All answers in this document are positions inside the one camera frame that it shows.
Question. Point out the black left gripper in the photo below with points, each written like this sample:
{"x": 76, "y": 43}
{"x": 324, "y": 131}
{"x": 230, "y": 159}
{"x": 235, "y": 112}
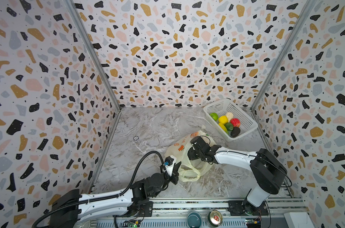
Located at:
{"x": 176, "y": 167}

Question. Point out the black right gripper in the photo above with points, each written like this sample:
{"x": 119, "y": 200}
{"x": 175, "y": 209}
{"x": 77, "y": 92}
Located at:
{"x": 197, "y": 148}

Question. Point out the yellow plastic bag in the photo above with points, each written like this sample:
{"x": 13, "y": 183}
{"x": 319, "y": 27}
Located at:
{"x": 190, "y": 171}

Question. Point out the green yellow mango fruit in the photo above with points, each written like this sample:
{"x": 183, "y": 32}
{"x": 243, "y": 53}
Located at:
{"x": 222, "y": 126}

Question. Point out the bright green round fruit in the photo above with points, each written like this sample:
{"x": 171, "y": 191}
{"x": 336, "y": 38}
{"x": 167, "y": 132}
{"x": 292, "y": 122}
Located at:
{"x": 214, "y": 116}

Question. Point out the dark green fruit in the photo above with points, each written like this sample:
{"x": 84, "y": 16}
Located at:
{"x": 229, "y": 127}

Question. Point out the yellow lemon fruit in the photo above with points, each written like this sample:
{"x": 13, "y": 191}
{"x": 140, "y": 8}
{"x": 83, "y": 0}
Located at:
{"x": 223, "y": 120}

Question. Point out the dark avocado fruit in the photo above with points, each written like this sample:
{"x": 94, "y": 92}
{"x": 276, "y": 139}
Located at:
{"x": 235, "y": 132}

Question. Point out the red apple fruit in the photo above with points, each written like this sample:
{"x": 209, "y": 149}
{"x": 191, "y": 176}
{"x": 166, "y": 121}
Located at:
{"x": 235, "y": 122}

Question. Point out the beige pear fruit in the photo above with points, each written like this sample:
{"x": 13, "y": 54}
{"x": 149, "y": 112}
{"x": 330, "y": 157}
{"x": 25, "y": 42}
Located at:
{"x": 229, "y": 116}

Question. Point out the white plastic mesh basket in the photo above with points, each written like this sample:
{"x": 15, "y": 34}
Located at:
{"x": 221, "y": 107}

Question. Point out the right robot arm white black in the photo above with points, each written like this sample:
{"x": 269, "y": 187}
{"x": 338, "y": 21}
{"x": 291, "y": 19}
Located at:
{"x": 267, "y": 170}

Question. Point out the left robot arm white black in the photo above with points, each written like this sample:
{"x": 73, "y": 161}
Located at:
{"x": 74, "y": 208}

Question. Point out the left green circuit board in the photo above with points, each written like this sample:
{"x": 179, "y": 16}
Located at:
{"x": 131, "y": 223}

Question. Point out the green circuit board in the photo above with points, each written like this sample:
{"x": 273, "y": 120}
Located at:
{"x": 253, "y": 223}
{"x": 131, "y": 223}

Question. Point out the teal round cup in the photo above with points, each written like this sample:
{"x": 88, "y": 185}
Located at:
{"x": 194, "y": 220}

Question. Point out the metal drink can top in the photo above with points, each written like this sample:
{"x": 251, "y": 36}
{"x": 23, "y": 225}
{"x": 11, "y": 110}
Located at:
{"x": 215, "y": 218}

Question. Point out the right green circuit board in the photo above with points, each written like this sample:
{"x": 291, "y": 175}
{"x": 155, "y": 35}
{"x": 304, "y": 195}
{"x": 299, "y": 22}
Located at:
{"x": 253, "y": 223}

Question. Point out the white box corner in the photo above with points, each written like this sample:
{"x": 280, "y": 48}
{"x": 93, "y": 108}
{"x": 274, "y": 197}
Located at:
{"x": 298, "y": 220}

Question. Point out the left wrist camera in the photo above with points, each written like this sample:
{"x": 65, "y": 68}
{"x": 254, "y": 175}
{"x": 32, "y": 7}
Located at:
{"x": 169, "y": 165}

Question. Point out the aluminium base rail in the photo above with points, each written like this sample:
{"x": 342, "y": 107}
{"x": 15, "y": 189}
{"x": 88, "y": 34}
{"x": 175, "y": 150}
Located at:
{"x": 180, "y": 208}

